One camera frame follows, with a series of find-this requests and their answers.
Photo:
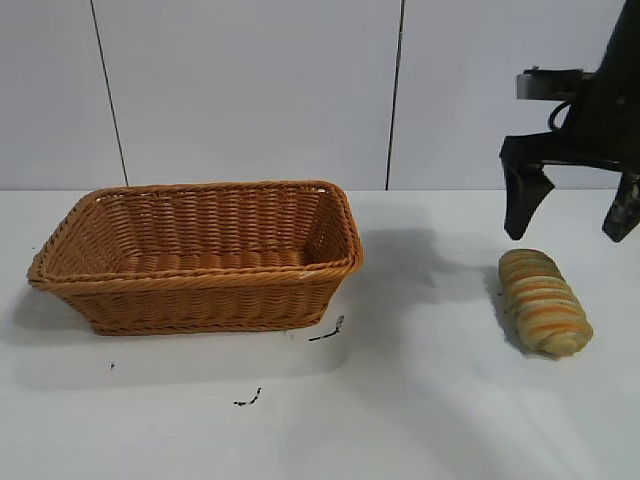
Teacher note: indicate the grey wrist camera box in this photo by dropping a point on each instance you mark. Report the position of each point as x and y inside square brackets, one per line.
[550, 85]

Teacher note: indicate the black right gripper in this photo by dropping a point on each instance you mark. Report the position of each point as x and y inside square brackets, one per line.
[607, 125]

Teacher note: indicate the brown woven wicker basket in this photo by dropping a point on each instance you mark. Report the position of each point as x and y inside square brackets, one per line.
[200, 295]

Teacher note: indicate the long striped bread loaf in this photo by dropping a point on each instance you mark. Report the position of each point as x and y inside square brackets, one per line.
[542, 305]

